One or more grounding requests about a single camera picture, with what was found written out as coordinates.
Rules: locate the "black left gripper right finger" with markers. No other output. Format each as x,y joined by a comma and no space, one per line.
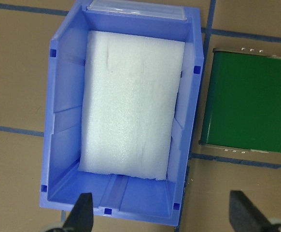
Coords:
244,216

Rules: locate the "white foam pad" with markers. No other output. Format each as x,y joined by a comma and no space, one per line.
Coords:
130,91

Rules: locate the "green conveyor belt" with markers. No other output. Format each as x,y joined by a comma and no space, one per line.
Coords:
243,107

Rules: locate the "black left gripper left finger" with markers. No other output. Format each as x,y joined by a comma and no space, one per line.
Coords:
81,217

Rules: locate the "blue left plastic bin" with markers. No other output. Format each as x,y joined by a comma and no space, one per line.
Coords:
116,195

